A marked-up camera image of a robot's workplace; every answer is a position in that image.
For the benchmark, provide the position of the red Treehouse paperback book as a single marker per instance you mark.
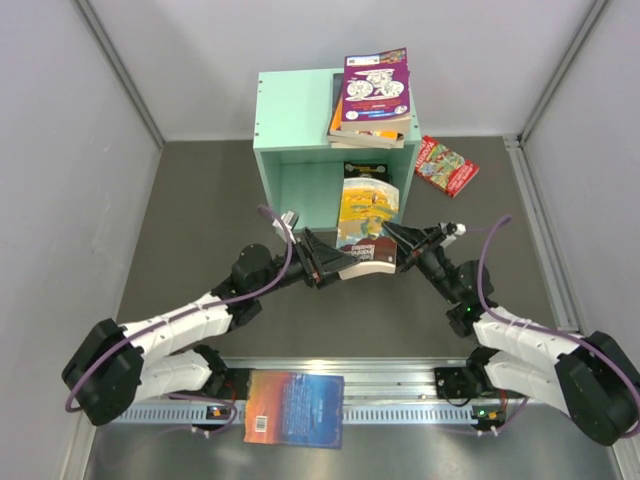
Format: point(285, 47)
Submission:
point(443, 168)

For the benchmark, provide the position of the aluminium left frame post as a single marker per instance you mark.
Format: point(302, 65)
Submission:
point(107, 47)

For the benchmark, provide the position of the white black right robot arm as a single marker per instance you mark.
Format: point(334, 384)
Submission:
point(589, 379)

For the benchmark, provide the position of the aluminium right frame post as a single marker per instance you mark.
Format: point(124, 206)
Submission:
point(595, 12)

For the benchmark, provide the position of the aluminium frame post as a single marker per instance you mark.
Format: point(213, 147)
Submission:
point(595, 12)
point(107, 47)

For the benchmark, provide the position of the purple paperback book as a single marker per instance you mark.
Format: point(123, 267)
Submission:
point(376, 93)

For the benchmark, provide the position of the Jane Eyre sunset cover book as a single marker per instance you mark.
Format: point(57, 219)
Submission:
point(294, 409)

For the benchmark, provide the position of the dark brown Edward Tulane book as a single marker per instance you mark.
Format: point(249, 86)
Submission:
point(336, 93)

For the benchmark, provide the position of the black yellow Storey Treehouse book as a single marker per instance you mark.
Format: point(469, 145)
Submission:
point(372, 171)

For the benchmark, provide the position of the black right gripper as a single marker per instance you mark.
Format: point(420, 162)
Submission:
point(407, 238)

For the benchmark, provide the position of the dark blue paperback book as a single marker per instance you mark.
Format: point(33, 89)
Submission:
point(365, 143)

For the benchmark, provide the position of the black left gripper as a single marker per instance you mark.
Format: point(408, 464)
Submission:
point(322, 265)

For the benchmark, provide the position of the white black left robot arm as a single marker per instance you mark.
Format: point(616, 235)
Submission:
point(118, 365)

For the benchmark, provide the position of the light teal thin book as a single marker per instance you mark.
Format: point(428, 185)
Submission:
point(366, 203)

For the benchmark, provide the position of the mint green wooden cube shelf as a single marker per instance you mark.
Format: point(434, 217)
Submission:
point(299, 169)

